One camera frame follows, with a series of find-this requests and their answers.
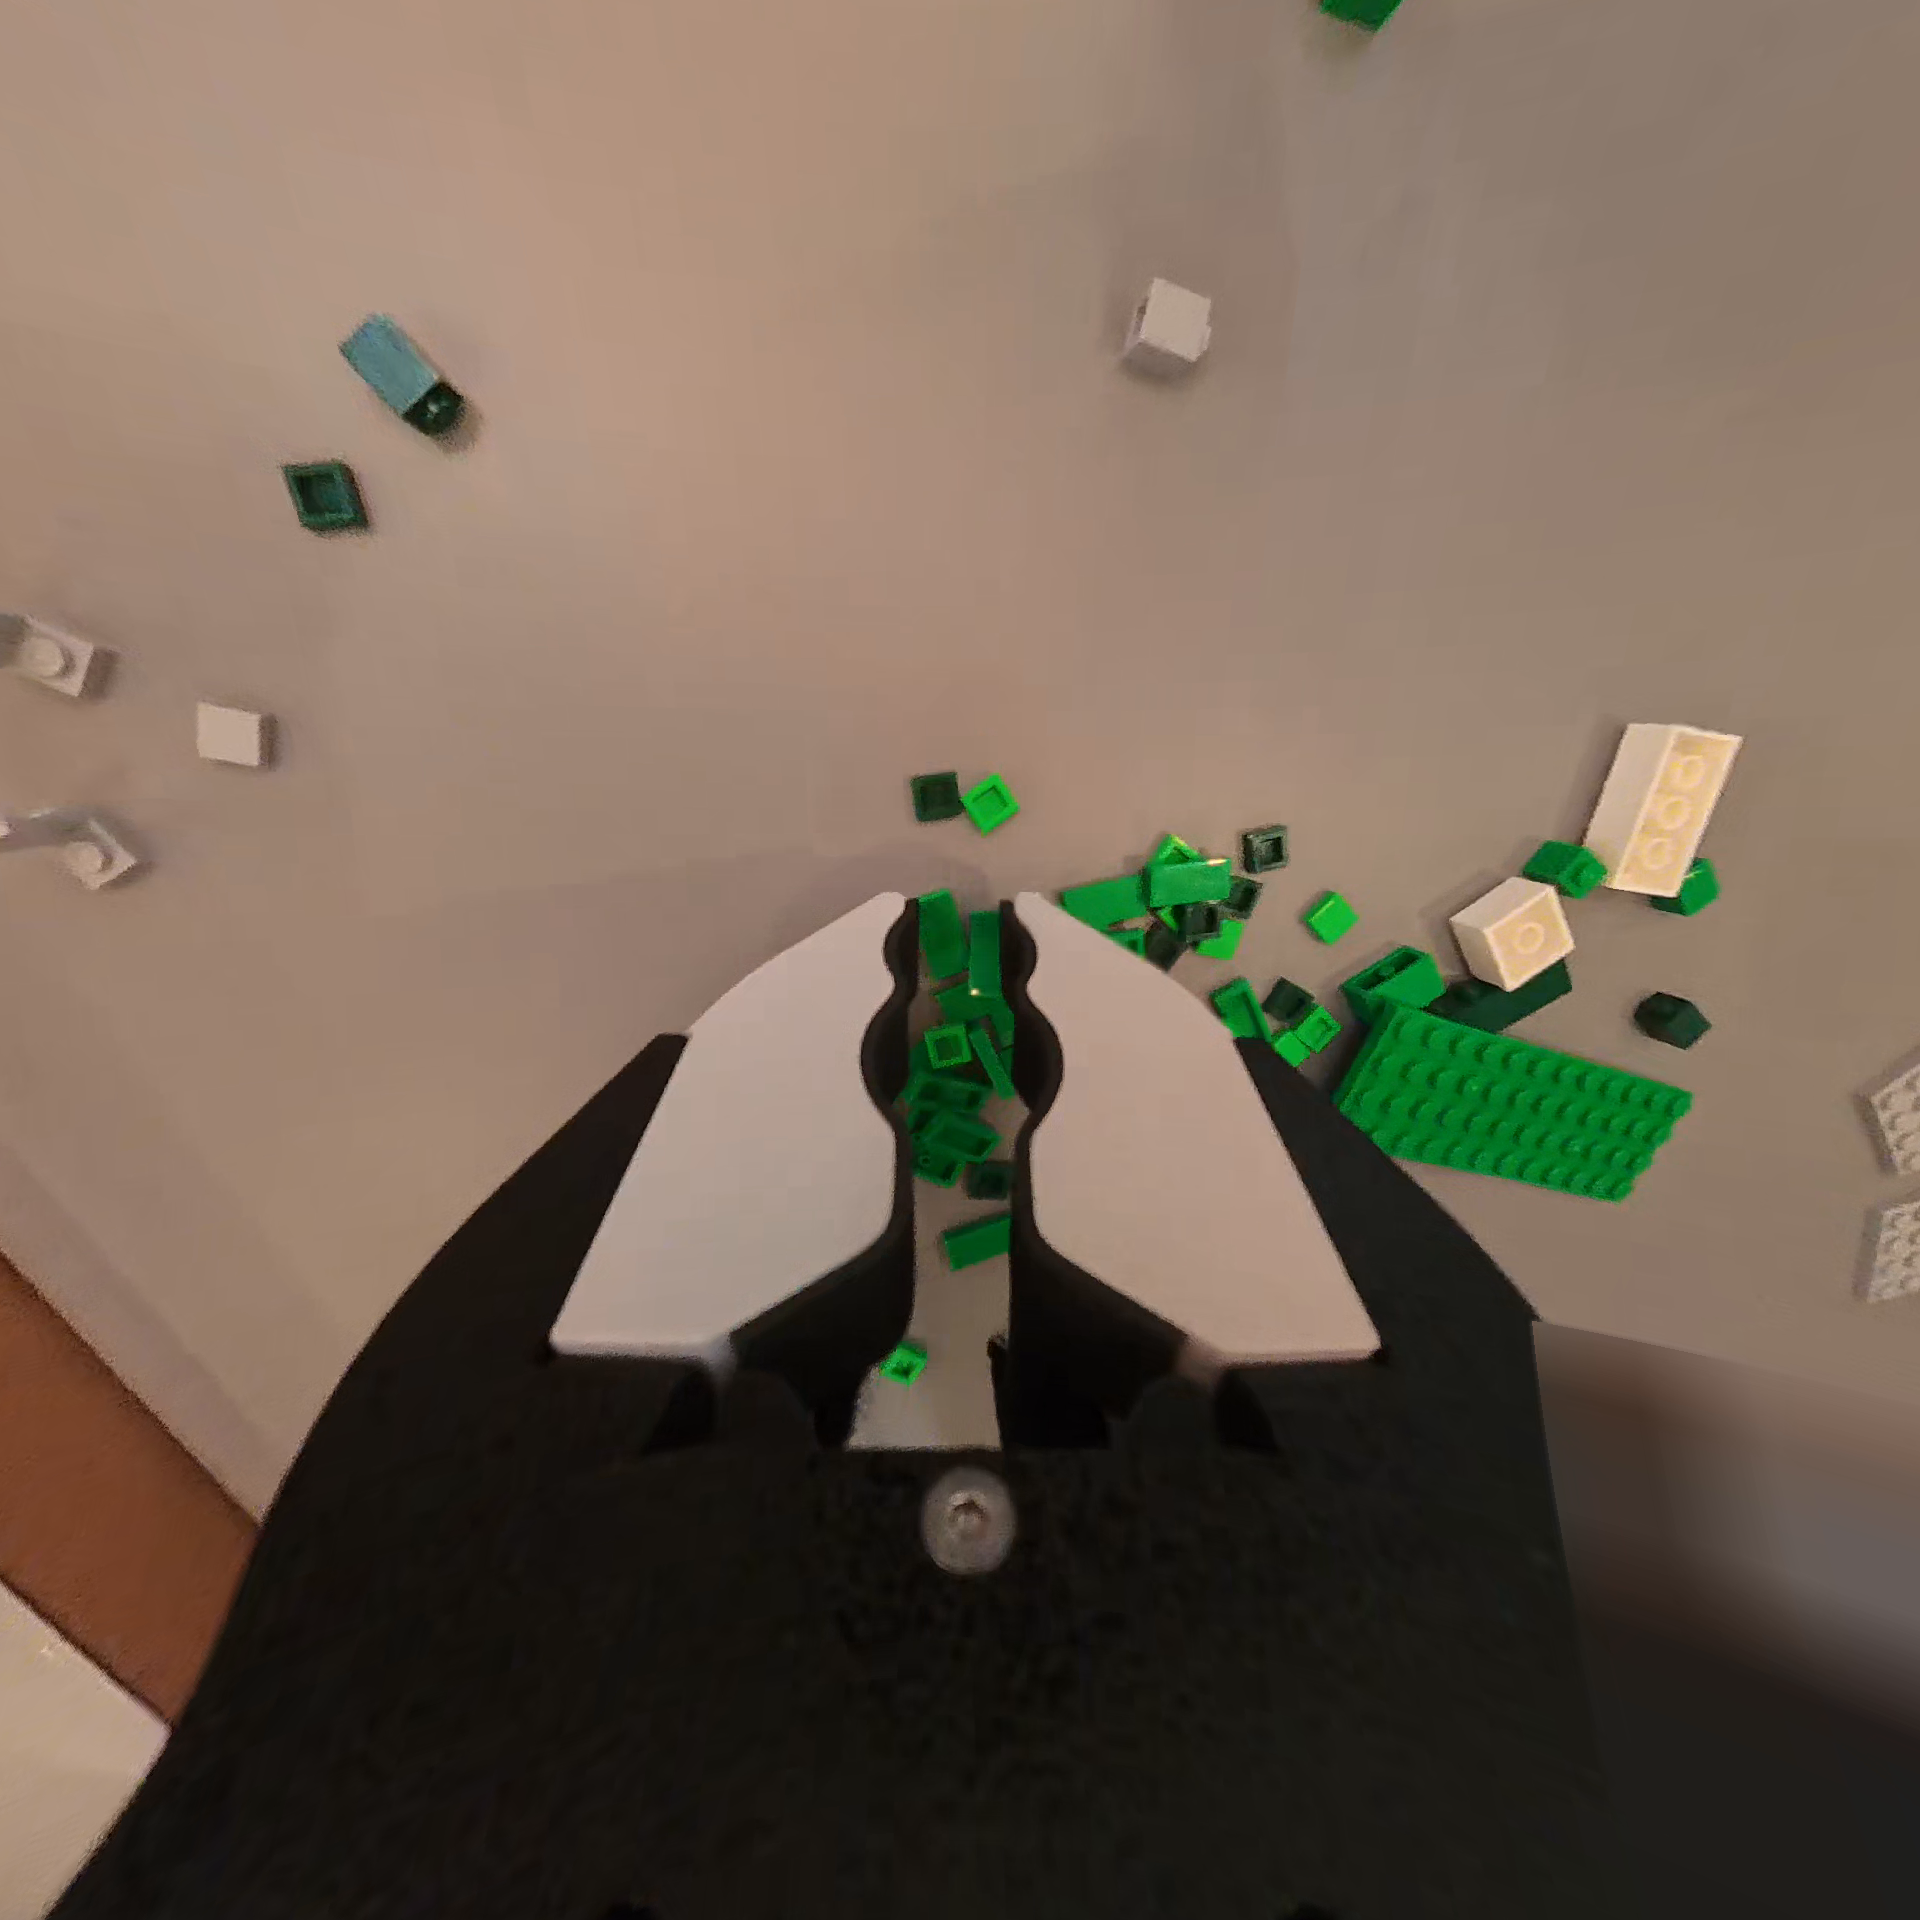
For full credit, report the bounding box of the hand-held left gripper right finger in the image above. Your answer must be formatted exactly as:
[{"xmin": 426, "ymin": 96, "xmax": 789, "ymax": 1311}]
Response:
[{"xmin": 990, "ymin": 891, "xmax": 1386, "ymax": 1449}]

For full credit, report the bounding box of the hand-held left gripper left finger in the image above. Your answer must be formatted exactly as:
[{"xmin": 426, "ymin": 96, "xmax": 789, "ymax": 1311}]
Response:
[{"xmin": 547, "ymin": 891, "xmax": 920, "ymax": 1449}]

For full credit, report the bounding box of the pile of small green tiles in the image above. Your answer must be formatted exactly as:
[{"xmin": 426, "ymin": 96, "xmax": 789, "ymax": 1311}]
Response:
[{"xmin": 877, "ymin": 767, "xmax": 1360, "ymax": 1389}]

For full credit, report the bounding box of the bright green hollow brick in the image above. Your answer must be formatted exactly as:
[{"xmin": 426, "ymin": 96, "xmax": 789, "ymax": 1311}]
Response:
[{"xmin": 1339, "ymin": 944, "xmax": 1447, "ymax": 1025}]

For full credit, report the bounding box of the large green studded plate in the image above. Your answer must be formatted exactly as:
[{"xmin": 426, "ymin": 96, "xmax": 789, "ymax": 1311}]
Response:
[{"xmin": 1332, "ymin": 1001, "xmax": 1695, "ymax": 1205}]

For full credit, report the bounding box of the dark green flat plate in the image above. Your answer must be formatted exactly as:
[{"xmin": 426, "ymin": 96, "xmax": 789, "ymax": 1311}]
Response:
[{"xmin": 1432, "ymin": 960, "xmax": 1574, "ymax": 1038}]

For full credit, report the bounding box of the long white brick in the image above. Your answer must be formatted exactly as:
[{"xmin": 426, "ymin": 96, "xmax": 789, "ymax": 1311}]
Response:
[{"xmin": 1582, "ymin": 724, "xmax": 1746, "ymax": 899}]

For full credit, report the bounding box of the small white cube brick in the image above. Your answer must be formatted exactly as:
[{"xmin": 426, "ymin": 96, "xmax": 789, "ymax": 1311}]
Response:
[{"xmin": 1122, "ymin": 275, "xmax": 1214, "ymax": 378}]

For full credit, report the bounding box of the grey one-stud plate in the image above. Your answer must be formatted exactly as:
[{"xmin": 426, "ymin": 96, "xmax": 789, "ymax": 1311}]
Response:
[{"xmin": 0, "ymin": 611, "xmax": 120, "ymax": 701}]

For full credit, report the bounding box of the teal and dark green brick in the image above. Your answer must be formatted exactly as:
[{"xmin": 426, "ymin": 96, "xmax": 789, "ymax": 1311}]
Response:
[{"xmin": 340, "ymin": 311, "xmax": 469, "ymax": 439}]

